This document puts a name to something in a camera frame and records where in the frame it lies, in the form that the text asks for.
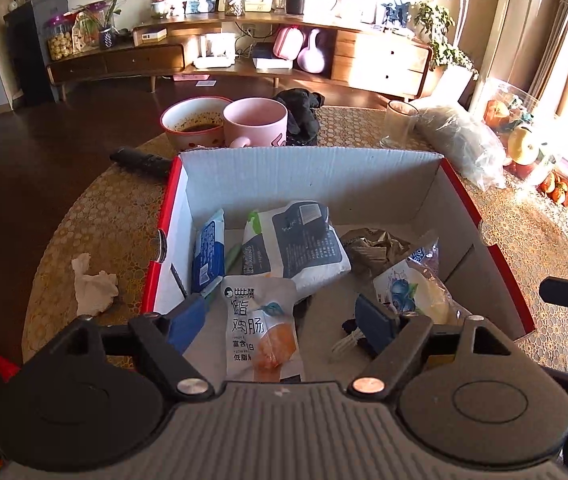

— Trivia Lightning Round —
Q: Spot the brown foil bag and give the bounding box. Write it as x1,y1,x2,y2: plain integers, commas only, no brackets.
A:
339,227,415,276

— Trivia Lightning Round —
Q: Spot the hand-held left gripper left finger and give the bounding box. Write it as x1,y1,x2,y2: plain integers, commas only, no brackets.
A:
64,294,215,401

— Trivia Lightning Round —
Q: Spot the purple kettlebell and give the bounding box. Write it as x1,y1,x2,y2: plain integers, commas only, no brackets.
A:
297,28,337,73

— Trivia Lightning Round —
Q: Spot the black cloth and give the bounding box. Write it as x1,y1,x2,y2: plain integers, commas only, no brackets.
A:
273,88,325,147

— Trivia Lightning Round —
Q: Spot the blue snack packet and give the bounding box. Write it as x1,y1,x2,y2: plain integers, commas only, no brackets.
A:
191,208,226,297

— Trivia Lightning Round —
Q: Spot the blueberry bread packet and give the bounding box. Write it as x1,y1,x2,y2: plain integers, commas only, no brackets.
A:
373,240,470,326

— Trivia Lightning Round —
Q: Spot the red apple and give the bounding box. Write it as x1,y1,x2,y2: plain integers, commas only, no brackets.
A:
484,100,511,128

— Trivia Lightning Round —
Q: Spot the black side cabinet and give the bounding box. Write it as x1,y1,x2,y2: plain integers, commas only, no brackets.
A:
4,0,70,106

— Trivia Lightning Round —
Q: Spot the yellow apple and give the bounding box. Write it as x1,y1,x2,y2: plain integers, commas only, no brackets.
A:
508,126,540,166

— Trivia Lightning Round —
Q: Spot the small plant in dark pot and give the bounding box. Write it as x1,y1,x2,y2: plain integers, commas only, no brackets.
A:
76,0,125,51

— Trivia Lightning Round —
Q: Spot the standing air conditioner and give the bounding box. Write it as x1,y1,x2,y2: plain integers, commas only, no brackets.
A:
469,0,550,111

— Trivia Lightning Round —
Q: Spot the white orange sausage packet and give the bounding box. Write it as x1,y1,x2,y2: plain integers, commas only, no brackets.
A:
223,275,306,381

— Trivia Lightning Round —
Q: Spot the pile of mandarin oranges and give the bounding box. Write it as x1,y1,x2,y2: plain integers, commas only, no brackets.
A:
536,172,568,216

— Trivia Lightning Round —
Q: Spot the patterned desktop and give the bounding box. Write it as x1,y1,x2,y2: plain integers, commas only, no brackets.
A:
21,105,568,391

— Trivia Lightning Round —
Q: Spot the bag of apples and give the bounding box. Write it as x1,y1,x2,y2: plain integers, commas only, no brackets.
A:
481,80,550,181

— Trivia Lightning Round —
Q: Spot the white small box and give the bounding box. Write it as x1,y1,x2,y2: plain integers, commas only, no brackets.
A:
133,26,168,46

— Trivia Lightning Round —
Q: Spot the white red bowl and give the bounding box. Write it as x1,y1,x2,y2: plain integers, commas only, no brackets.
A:
160,96,235,151

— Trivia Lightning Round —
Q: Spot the red cardboard box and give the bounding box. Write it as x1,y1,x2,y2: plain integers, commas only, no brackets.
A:
141,146,536,391

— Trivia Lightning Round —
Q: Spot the wooden television cabinet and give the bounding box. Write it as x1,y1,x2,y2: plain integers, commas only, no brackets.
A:
46,12,435,103

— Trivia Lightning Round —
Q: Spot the black remote control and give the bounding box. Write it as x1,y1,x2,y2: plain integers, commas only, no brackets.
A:
110,147,174,178

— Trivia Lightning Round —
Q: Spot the white grey snack bag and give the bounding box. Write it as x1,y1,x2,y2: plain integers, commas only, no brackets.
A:
241,201,352,298

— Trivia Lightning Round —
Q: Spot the tall potted tree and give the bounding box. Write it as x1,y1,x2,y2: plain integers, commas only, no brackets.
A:
404,0,495,106

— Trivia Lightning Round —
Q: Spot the pink mug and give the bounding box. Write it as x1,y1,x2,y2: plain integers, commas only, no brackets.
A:
222,97,289,149

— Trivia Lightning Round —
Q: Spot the snack jar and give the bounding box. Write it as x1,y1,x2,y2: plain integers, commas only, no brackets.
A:
45,14,76,61

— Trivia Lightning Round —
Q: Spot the photo frame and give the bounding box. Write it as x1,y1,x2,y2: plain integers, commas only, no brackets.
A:
336,0,380,23

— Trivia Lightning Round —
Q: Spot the pink case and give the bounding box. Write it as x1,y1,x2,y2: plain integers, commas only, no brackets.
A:
272,26,305,59

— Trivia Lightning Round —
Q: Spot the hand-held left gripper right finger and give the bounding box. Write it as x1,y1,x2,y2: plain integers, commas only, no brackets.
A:
348,294,512,401

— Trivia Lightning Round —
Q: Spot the drinking glass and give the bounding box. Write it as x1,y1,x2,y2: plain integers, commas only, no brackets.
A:
380,100,420,150

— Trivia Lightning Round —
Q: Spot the clear plastic bag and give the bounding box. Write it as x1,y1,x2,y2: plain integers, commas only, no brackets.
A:
414,105,507,191

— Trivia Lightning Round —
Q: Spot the crumpled white tissue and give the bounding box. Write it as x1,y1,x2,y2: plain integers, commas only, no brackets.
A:
71,252,120,317

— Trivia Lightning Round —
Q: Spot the white router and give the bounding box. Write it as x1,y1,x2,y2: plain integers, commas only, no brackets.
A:
193,33,237,68

